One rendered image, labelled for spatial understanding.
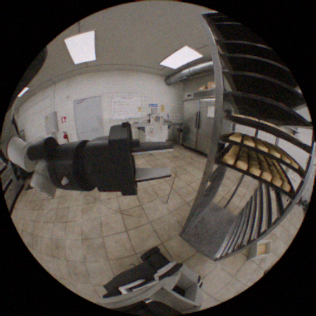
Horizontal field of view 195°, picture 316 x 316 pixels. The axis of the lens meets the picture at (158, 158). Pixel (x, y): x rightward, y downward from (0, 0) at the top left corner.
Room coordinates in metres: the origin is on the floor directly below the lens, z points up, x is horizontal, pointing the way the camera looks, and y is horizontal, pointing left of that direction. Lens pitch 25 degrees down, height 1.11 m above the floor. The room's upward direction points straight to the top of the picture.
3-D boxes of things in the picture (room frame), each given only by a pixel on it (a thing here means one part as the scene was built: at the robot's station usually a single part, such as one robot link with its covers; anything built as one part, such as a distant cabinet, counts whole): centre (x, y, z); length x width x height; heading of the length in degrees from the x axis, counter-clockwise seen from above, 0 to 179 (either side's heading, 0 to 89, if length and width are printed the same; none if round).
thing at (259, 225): (0.18, -0.73, 0.69); 0.64 x 0.03 x 0.03; 129
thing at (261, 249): (-0.27, -1.16, 0.08); 0.30 x 0.22 x 0.16; 58
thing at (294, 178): (0.28, -3.14, 0.38); 0.64 x 0.54 x 0.77; 116
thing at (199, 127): (2.91, -1.58, 1.03); 1.40 x 0.90 x 2.05; 28
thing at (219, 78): (0.31, -0.22, 0.97); 0.03 x 0.03 x 1.70; 39
